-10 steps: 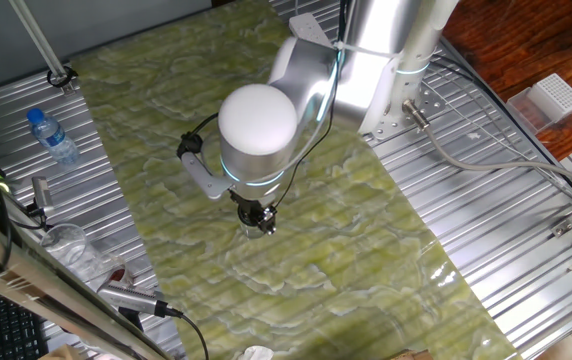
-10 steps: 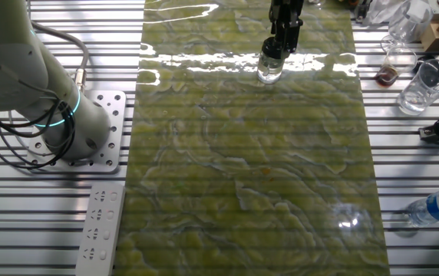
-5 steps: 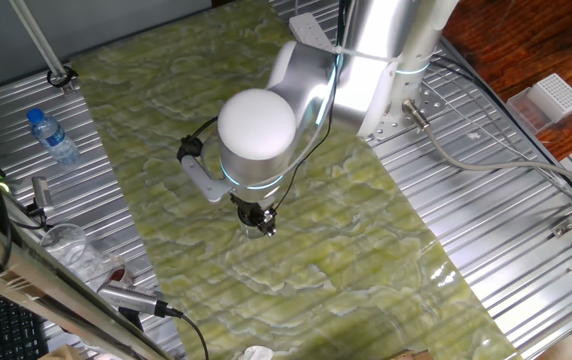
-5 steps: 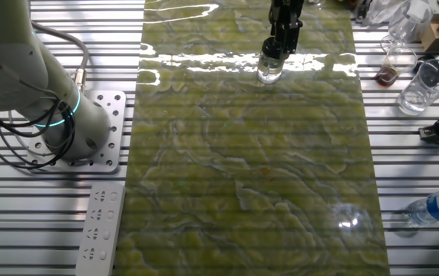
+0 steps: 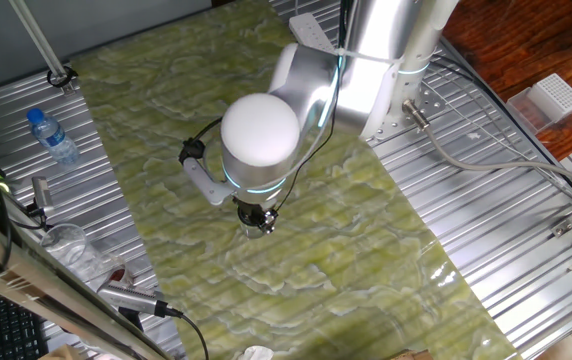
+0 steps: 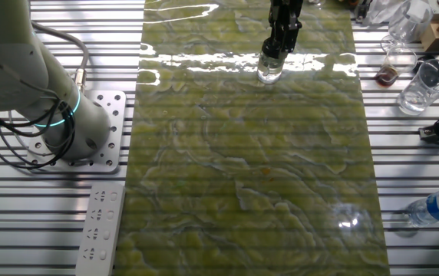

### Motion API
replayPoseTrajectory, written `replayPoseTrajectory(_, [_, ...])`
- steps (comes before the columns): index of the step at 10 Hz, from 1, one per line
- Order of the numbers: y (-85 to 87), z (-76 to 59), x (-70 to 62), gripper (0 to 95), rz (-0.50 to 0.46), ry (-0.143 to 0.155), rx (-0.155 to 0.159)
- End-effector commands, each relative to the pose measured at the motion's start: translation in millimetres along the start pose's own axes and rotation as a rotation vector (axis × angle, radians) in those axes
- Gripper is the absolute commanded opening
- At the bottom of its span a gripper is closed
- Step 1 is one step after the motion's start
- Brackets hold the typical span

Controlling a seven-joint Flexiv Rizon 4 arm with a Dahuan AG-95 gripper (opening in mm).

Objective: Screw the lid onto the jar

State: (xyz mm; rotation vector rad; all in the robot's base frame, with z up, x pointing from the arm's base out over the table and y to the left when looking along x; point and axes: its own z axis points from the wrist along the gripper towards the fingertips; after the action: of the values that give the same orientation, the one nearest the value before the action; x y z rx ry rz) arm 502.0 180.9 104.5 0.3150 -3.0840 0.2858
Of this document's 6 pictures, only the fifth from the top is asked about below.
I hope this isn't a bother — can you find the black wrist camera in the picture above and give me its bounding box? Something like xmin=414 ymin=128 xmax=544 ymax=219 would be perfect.
xmin=178 ymin=138 xmax=207 ymax=165

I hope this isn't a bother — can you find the white crumpled tissue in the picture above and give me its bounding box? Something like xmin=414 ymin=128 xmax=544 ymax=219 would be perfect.
xmin=238 ymin=345 xmax=275 ymax=360

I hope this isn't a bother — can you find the metal corner bracket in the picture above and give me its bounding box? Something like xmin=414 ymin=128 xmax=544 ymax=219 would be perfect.
xmin=550 ymin=218 xmax=572 ymax=239

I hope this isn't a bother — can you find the clear plastic box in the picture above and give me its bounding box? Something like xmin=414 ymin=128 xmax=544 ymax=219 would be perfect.
xmin=506 ymin=87 xmax=552 ymax=135

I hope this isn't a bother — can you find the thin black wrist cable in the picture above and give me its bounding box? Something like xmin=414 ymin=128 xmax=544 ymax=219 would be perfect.
xmin=196 ymin=116 xmax=225 ymax=147

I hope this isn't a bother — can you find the black camera cable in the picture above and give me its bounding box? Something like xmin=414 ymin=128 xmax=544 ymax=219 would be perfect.
xmin=158 ymin=302 xmax=211 ymax=360

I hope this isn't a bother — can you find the brown wooden block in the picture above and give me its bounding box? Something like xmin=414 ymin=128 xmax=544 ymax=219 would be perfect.
xmin=390 ymin=349 xmax=435 ymax=360

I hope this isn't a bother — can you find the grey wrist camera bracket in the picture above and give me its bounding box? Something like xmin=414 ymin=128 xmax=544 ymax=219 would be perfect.
xmin=182 ymin=157 xmax=235 ymax=207

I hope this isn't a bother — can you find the thin metal pole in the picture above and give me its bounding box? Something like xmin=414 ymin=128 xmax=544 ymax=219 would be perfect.
xmin=8 ymin=0 xmax=76 ymax=97

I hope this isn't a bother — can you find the clear glass beaker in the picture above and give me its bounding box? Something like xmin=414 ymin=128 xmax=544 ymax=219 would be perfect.
xmin=39 ymin=222 xmax=93 ymax=282

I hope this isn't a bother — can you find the white pipette tip box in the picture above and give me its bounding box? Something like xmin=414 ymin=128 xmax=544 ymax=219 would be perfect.
xmin=530 ymin=73 xmax=572 ymax=124

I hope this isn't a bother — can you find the green marble pattern mat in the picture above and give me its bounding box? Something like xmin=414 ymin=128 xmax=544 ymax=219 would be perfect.
xmin=69 ymin=0 xmax=523 ymax=360

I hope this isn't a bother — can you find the aluminium frame beam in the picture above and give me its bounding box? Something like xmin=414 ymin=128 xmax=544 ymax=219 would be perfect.
xmin=0 ymin=207 xmax=172 ymax=360

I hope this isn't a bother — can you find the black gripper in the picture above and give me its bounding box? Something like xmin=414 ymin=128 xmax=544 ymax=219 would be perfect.
xmin=235 ymin=198 xmax=280 ymax=235

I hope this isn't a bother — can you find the water bottle with blue cap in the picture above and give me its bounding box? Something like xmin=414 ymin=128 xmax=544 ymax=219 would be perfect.
xmin=25 ymin=107 xmax=81 ymax=166

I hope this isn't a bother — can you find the black keyboard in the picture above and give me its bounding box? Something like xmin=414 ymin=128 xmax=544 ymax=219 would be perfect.
xmin=0 ymin=287 xmax=50 ymax=360

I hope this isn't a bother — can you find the black camera stand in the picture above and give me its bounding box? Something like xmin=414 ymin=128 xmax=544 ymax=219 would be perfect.
xmin=118 ymin=307 xmax=145 ymax=332
xmin=24 ymin=202 xmax=50 ymax=221

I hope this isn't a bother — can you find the small cardboard box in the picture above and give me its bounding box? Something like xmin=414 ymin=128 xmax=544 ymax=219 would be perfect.
xmin=38 ymin=343 xmax=85 ymax=360

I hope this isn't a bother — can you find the silver depth camera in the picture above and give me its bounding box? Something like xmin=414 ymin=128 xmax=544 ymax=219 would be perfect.
xmin=30 ymin=175 xmax=56 ymax=214
xmin=96 ymin=280 xmax=170 ymax=319

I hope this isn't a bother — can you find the clear glass jar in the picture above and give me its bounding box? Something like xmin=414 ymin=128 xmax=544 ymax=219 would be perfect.
xmin=240 ymin=222 xmax=267 ymax=240

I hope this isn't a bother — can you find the white power strip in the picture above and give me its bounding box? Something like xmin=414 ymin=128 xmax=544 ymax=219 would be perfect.
xmin=288 ymin=12 xmax=338 ymax=55

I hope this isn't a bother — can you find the grey cable with metal connector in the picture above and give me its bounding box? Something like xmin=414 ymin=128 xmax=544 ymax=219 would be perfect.
xmin=401 ymin=98 xmax=572 ymax=200

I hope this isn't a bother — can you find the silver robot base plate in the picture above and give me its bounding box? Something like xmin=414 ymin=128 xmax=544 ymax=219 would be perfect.
xmin=365 ymin=62 xmax=447 ymax=144

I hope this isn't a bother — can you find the small glass with brown liquid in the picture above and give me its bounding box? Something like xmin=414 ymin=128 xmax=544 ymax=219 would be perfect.
xmin=93 ymin=252 xmax=137 ymax=294

